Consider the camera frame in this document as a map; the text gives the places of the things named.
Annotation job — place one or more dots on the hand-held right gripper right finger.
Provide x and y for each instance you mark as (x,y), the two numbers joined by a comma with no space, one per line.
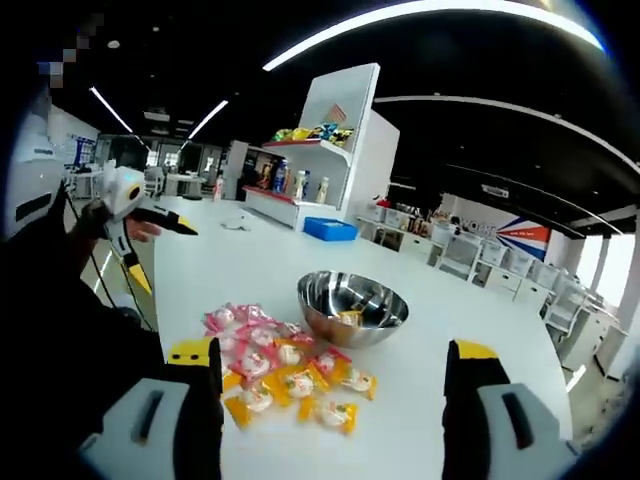
(520,430)

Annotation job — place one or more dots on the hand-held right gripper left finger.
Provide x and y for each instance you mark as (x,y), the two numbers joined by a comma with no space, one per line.
(145,425)

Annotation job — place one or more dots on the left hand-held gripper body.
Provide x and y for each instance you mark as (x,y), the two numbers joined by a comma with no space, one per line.
(122,192)

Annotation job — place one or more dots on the pile of marshmallows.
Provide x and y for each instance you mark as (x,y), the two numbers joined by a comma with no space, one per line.
(255,360)

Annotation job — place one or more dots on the steel bowl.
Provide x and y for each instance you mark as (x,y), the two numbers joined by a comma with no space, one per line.
(350,337)

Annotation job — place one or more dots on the person's left hand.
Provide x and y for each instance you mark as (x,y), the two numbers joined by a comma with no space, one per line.
(95,217)

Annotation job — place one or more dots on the pink drink bottle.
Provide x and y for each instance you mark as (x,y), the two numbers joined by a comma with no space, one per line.
(218,189)

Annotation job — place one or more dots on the white crumpled cloth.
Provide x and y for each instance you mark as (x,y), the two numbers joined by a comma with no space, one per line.
(237,223)

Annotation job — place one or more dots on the straight ceiling light strip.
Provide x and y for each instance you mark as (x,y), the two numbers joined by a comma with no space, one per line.
(208,119)
(111,109)

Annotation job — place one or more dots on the white worn device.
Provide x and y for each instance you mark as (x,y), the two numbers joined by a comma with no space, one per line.
(35,175)

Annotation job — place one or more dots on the white table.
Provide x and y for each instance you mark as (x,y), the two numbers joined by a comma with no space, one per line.
(240,270)

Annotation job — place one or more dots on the red yellow drink bottle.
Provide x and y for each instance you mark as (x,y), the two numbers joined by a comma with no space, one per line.
(265,176)

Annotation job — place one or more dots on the blue drink bottle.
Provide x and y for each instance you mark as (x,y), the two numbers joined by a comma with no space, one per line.
(307,182)
(280,177)

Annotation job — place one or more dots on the white drink bottle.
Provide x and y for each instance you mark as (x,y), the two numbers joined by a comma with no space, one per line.
(299,185)
(323,191)

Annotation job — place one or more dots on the row of white low cabinets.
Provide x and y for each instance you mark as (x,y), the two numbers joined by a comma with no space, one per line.
(500,280)

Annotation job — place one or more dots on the row of snack bags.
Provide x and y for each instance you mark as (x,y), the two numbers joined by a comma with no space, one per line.
(300,134)

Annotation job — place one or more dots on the blue plastic bin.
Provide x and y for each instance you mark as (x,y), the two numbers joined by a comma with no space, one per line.
(330,229)

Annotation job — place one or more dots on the striped colourful card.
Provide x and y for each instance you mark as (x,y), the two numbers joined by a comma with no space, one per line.
(335,112)

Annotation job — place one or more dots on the curved ceiling light strip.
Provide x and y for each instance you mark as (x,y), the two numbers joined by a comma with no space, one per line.
(300,49)

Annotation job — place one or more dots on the white display shelf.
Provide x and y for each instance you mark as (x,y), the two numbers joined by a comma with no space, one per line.
(375,165)

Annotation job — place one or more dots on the cluster of brown bottles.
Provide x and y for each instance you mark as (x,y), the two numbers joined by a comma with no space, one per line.
(420,225)

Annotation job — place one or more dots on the ceiling air vent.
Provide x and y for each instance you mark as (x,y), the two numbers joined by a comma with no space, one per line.
(495,190)

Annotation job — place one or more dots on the red blue wall graphic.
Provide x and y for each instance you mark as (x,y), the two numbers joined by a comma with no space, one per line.
(525,237)

